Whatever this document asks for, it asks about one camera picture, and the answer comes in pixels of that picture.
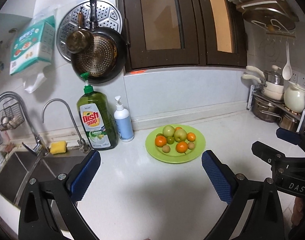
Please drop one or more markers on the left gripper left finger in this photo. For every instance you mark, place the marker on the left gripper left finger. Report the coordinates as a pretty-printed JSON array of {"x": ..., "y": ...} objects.
[{"x": 37, "y": 220}]

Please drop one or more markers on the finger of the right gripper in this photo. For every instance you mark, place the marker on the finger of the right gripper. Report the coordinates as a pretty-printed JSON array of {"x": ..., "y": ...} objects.
[
  {"x": 288, "y": 136},
  {"x": 269, "y": 155}
]

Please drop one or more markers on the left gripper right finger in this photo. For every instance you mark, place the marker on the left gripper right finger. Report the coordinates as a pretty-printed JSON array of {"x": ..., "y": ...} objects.
[{"x": 265, "y": 218}]

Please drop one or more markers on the brown longan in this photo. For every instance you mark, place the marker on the brown longan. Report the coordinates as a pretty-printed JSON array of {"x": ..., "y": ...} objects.
[
  {"x": 191, "y": 145},
  {"x": 166, "y": 149}
]

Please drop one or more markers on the yellow-green pear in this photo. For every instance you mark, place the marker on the yellow-green pear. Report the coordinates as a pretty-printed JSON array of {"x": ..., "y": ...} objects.
[{"x": 180, "y": 135}]

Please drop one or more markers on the green apple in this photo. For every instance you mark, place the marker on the green apple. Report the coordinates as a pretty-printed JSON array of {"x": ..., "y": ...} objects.
[{"x": 168, "y": 131}]

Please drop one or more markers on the large orange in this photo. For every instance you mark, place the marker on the large orange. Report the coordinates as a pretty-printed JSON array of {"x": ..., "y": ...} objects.
[{"x": 160, "y": 141}]

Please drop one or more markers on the white pot rack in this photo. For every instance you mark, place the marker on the white pot rack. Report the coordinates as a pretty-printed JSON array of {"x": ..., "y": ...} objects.
[{"x": 290, "y": 120}]

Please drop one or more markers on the steel pot lower shelf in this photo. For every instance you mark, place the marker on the steel pot lower shelf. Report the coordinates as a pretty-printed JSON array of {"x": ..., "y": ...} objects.
[{"x": 265, "y": 110}]

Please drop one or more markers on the white ceramic jug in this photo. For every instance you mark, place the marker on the white ceramic jug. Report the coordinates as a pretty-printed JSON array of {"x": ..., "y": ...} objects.
[{"x": 294, "y": 97}]

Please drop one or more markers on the steel sink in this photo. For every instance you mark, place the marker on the steel sink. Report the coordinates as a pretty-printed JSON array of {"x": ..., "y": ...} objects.
[{"x": 15, "y": 173}]

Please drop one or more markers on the white ladle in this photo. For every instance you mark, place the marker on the white ladle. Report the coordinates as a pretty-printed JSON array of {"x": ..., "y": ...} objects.
[{"x": 287, "y": 70}]

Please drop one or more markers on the large chrome faucet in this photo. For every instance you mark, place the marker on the large chrome faucet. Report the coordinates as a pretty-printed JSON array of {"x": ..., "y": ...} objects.
[{"x": 40, "y": 148}]

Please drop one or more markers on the yellow sponge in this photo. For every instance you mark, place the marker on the yellow sponge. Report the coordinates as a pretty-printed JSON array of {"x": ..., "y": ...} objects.
[{"x": 58, "y": 147}]

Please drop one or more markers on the thin chrome faucet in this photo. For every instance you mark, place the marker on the thin chrome faucet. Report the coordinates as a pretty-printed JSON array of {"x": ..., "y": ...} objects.
[{"x": 60, "y": 122}]

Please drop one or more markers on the green plate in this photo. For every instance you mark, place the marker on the green plate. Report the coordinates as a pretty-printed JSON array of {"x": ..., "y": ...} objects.
[{"x": 173, "y": 157}]

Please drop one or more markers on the green dish soap bottle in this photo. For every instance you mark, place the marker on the green dish soap bottle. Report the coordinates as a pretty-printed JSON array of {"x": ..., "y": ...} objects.
[{"x": 96, "y": 118}]

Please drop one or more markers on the white blue pump bottle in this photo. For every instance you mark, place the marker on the white blue pump bottle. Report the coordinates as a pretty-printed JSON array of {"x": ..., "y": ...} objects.
[{"x": 123, "y": 121}]

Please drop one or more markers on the paper towel pack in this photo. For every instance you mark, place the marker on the paper towel pack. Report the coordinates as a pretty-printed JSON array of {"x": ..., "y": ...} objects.
[{"x": 31, "y": 52}]

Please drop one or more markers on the brass colander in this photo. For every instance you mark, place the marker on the brass colander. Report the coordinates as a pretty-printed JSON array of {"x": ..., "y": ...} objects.
[{"x": 98, "y": 60}]

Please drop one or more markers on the black frying pan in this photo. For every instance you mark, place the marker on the black frying pan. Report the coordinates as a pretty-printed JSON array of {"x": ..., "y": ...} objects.
[{"x": 116, "y": 37}]

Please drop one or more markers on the small brass pot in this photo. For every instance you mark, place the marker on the small brass pot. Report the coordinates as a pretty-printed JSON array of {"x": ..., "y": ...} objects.
[{"x": 81, "y": 39}]

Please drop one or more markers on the round steel steamer plate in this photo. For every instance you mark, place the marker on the round steel steamer plate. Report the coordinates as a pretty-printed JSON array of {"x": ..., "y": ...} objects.
[{"x": 107, "y": 16}]

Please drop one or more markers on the white handled saucepan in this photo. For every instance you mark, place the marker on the white handled saucepan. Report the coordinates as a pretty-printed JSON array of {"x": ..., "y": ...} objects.
[{"x": 271, "y": 81}]

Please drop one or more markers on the wire sink caddy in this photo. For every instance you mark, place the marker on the wire sink caddy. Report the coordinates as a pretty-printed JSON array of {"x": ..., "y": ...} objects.
[{"x": 11, "y": 115}]

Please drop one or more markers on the wall lid rack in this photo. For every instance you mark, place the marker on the wall lid rack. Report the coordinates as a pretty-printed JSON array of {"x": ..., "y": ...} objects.
[{"x": 276, "y": 17}]

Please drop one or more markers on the dark wooden window frame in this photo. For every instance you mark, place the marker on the dark wooden window frame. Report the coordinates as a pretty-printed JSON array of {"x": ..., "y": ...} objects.
[{"x": 177, "y": 33}]

